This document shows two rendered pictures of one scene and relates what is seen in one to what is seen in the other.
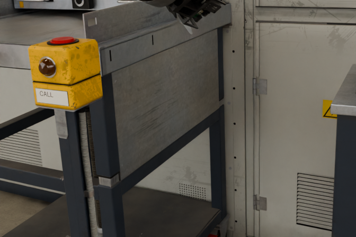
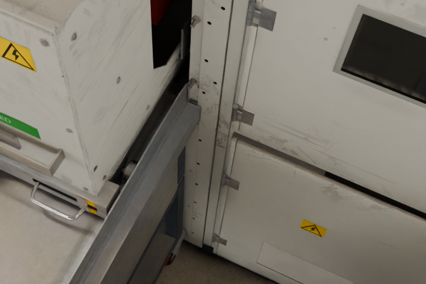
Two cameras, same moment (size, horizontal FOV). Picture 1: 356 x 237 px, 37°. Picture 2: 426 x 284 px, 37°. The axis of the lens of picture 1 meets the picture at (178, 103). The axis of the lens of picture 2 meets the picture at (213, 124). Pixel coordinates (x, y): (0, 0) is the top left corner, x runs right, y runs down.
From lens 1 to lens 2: 131 cm
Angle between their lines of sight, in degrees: 43
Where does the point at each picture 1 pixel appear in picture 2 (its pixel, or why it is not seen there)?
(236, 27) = (206, 125)
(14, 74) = not seen: outside the picture
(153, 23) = (84, 274)
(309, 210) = (271, 262)
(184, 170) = not seen: hidden behind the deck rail
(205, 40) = not seen: hidden behind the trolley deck
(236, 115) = (199, 180)
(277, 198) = (239, 245)
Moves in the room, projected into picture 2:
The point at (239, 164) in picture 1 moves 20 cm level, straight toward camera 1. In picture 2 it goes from (199, 207) to (194, 277)
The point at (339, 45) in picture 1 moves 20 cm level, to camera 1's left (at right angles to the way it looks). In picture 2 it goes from (334, 198) to (241, 201)
